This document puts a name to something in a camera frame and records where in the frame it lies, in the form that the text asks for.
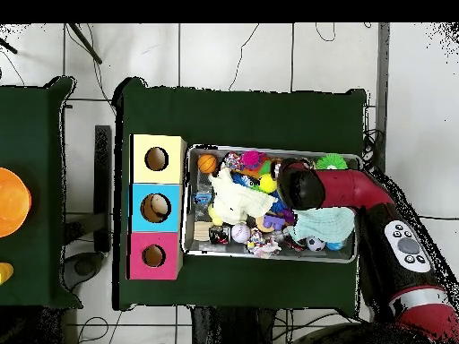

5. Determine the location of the smooth yellow ball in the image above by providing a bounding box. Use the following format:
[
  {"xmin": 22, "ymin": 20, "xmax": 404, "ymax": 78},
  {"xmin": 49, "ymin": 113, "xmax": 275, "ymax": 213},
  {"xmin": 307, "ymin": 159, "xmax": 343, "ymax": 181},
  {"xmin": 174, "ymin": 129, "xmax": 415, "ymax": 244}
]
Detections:
[{"xmin": 258, "ymin": 173, "xmax": 279, "ymax": 194}]

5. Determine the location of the cream yellow cloth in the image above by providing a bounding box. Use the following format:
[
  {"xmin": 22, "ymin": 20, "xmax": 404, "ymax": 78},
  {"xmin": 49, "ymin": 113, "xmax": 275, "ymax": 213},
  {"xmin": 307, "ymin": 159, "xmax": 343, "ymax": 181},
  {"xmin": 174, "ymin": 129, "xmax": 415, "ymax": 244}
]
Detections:
[{"xmin": 207, "ymin": 166, "xmax": 278, "ymax": 226}]

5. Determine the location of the shallow metal mesh bin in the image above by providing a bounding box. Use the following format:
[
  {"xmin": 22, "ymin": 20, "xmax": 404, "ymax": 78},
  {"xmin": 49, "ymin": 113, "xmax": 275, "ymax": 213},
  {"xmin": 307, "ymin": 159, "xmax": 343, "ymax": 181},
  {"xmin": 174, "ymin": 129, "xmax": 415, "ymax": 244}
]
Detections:
[{"xmin": 180, "ymin": 143, "xmax": 362, "ymax": 264}]

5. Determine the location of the wooden box with three holes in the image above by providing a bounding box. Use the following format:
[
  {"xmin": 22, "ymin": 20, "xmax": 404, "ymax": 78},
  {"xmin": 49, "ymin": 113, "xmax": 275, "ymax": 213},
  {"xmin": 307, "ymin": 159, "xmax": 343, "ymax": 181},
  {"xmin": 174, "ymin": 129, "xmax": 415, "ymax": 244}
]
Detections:
[{"xmin": 126, "ymin": 133, "xmax": 188, "ymax": 281}]

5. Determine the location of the green spiky ball with eyes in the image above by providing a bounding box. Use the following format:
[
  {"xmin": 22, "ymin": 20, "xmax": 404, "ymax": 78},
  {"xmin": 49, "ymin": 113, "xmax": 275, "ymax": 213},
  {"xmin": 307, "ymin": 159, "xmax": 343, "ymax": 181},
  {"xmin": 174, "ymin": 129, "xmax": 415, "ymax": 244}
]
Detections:
[{"xmin": 315, "ymin": 152, "xmax": 349, "ymax": 170}]

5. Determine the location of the pink spiky ball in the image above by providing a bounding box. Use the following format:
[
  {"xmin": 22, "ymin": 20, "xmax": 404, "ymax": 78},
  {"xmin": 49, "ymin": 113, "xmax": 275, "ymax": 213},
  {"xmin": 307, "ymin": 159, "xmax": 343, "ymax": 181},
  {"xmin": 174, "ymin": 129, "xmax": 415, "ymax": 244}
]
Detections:
[{"xmin": 240, "ymin": 150, "xmax": 262, "ymax": 170}]

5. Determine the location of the dark green table cloth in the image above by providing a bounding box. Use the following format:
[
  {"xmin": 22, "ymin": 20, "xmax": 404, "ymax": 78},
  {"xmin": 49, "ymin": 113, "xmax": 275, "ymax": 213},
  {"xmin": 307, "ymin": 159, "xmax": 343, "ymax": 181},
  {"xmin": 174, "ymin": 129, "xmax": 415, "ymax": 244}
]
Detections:
[
  {"xmin": 111, "ymin": 76, "xmax": 368, "ymax": 318},
  {"xmin": 0, "ymin": 75, "xmax": 83, "ymax": 309}
]

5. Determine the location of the mint green cloth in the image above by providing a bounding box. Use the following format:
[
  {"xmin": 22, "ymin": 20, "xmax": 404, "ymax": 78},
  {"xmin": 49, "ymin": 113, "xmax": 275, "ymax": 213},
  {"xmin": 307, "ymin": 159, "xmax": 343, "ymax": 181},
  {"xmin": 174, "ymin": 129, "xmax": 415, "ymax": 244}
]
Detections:
[{"xmin": 286, "ymin": 206, "xmax": 356, "ymax": 245}]

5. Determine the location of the small toy soccer ball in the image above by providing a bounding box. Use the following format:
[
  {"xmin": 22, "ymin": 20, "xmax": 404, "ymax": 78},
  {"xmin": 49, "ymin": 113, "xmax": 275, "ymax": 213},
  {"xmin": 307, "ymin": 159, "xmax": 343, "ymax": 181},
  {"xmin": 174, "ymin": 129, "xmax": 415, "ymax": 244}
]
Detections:
[{"xmin": 305, "ymin": 236, "xmax": 326, "ymax": 253}]

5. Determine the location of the white toy baseball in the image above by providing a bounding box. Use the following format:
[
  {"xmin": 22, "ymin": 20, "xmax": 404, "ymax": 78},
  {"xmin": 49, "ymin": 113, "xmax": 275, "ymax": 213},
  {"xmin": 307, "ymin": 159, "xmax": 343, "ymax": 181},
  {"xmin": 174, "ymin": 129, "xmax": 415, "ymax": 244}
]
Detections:
[{"xmin": 229, "ymin": 222, "xmax": 251, "ymax": 244}]

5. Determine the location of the orange toy basketball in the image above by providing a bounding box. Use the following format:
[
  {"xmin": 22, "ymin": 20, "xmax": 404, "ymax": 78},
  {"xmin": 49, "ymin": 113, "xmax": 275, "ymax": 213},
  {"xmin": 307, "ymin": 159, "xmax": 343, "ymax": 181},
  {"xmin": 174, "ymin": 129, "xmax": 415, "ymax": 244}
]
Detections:
[{"xmin": 196, "ymin": 153, "xmax": 219, "ymax": 176}]

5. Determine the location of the crushed clear water bottle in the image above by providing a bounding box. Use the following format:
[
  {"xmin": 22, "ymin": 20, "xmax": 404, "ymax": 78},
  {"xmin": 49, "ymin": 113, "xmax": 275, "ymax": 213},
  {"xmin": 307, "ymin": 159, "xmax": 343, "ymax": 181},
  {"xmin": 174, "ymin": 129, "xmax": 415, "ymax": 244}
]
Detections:
[{"xmin": 193, "ymin": 185, "xmax": 214, "ymax": 221}]

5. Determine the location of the crushed black drink can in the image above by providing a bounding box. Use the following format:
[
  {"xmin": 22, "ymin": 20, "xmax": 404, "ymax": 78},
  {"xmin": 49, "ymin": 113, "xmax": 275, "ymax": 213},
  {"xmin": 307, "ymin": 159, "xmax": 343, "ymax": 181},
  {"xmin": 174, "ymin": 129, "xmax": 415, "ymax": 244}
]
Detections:
[{"xmin": 208, "ymin": 224, "xmax": 231, "ymax": 245}]

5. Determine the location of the black upright panel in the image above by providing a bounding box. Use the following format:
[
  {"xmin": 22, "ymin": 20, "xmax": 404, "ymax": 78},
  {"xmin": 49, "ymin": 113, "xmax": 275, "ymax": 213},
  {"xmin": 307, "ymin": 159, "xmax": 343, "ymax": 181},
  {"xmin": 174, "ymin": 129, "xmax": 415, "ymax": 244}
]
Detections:
[{"xmin": 93, "ymin": 125, "xmax": 113, "ymax": 254}]

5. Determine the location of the black tripod leg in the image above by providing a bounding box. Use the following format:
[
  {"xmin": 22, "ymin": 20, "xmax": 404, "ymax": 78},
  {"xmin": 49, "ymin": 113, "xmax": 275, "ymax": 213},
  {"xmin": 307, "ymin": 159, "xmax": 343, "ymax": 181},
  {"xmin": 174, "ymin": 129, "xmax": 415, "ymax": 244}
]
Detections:
[
  {"xmin": 0, "ymin": 37, "xmax": 18, "ymax": 55},
  {"xmin": 67, "ymin": 22, "xmax": 103, "ymax": 65}
]

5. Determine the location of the orange bowl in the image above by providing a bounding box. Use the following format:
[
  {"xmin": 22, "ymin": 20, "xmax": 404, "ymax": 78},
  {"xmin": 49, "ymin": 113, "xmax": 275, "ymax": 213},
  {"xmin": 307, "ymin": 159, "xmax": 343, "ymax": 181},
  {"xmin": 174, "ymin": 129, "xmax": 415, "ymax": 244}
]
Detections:
[{"xmin": 0, "ymin": 167, "xmax": 32, "ymax": 238}]

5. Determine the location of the small yellow object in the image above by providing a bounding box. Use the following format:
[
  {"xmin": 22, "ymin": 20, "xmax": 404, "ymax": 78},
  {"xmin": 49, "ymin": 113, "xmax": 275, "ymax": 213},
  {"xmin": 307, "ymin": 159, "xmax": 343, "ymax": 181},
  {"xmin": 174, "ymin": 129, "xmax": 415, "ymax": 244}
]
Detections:
[{"xmin": 0, "ymin": 262, "xmax": 14, "ymax": 286}]

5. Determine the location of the black cable bundle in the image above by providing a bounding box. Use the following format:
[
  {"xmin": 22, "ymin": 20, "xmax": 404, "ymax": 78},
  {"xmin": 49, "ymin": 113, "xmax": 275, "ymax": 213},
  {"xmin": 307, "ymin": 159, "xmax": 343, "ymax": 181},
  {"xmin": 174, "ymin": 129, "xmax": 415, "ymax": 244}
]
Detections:
[{"xmin": 361, "ymin": 128, "xmax": 386, "ymax": 173}]

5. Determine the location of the thin black floor cable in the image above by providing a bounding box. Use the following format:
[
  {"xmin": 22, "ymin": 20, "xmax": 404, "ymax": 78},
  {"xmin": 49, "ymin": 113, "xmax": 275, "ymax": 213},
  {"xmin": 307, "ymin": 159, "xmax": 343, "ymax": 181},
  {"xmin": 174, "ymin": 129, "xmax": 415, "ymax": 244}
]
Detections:
[{"xmin": 228, "ymin": 22, "xmax": 260, "ymax": 92}]

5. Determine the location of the grey floor cable cover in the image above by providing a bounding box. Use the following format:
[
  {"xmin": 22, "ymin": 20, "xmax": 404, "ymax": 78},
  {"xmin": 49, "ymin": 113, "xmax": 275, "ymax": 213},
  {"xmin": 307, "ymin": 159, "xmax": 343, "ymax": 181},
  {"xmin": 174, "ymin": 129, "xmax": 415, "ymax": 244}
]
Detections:
[{"xmin": 368, "ymin": 22, "xmax": 391, "ymax": 173}]

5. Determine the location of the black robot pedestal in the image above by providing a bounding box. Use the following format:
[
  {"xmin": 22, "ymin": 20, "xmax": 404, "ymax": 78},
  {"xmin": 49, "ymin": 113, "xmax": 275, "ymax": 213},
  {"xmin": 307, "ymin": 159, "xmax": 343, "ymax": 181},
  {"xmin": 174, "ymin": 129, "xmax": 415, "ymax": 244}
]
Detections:
[{"xmin": 190, "ymin": 305, "xmax": 277, "ymax": 344}]

